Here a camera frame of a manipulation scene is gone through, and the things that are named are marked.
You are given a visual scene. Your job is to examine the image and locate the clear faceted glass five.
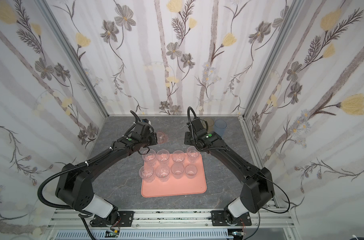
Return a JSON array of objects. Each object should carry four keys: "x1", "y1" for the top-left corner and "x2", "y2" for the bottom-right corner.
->
[{"x1": 156, "y1": 150, "x2": 170, "y2": 165}]

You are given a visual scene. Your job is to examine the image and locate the clear faceted glass three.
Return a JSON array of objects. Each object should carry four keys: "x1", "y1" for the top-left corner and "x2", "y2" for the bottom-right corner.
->
[{"x1": 187, "y1": 146, "x2": 201, "y2": 164}]

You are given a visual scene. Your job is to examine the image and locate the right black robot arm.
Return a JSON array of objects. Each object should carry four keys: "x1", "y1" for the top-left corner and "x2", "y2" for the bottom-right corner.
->
[{"x1": 185, "y1": 117, "x2": 275, "y2": 225}]

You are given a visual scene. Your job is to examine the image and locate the blue tinted cup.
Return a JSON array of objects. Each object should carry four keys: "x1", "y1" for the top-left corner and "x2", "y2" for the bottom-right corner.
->
[{"x1": 214, "y1": 120, "x2": 227, "y2": 137}]

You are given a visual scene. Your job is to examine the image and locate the clear faceted glass four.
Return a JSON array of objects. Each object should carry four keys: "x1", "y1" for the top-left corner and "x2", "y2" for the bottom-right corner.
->
[{"x1": 171, "y1": 150, "x2": 186, "y2": 164}]

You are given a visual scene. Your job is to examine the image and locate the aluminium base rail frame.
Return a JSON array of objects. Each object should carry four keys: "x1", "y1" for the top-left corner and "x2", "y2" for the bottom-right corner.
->
[{"x1": 46, "y1": 208, "x2": 300, "y2": 240}]

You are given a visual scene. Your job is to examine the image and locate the clear faceted glass two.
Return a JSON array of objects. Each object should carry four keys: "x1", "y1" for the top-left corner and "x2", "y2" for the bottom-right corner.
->
[{"x1": 139, "y1": 165, "x2": 155, "y2": 183}]

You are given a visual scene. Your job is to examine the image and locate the yellow tinted cup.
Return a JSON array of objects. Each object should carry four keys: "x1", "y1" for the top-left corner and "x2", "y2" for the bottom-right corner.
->
[{"x1": 204, "y1": 118, "x2": 215, "y2": 133}]

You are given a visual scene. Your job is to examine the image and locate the clear faceted glass six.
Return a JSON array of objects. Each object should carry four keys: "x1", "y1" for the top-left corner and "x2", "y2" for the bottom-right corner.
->
[{"x1": 142, "y1": 150, "x2": 157, "y2": 166}]

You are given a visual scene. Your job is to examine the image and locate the clear faceted glass one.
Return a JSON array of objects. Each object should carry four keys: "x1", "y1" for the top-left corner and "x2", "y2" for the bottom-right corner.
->
[{"x1": 155, "y1": 164, "x2": 170, "y2": 182}]

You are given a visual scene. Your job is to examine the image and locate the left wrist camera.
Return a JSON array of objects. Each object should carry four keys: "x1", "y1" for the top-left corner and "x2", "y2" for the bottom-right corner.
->
[{"x1": 141, "y1": 119, "x2": 151, "y2": 125}]

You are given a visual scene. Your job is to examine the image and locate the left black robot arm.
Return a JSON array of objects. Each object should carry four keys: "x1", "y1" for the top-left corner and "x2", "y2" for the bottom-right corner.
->
[{"x1": 37, "y1": 119, "x2": 157, "y2": 227}]

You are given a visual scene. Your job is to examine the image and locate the pink rectangular tray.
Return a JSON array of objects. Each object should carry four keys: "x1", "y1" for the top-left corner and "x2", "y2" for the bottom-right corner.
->
[{"x1": 141, "y1": 156, "x2": 207, "y2": 198}]

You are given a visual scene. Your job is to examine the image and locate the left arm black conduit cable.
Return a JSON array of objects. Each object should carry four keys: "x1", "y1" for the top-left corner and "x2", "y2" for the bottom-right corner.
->
[{"x1": 37, "y1": 161, "x2": 92, "y2": 210}]

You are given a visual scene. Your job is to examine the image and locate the frosted cup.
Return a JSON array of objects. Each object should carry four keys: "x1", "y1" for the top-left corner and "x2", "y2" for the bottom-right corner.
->
[
  {"x1": 185, "y1": 164, "x2": 198, "y2": 179},
  {"x1": 170, "y1": 163, "x2": 185, "y2": 179}
]

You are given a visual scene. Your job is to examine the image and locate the white slotted cable duct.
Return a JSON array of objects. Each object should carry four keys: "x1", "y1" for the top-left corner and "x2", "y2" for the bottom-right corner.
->
[{"x1": 54, "y1": 229, "x2": 234, "y2": 240}]

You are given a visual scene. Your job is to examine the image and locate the pink tinted cup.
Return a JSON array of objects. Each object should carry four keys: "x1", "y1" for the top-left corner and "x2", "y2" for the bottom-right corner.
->
[{"x1": 156, "y1": 131, "x2": 168, "y2": 144}]

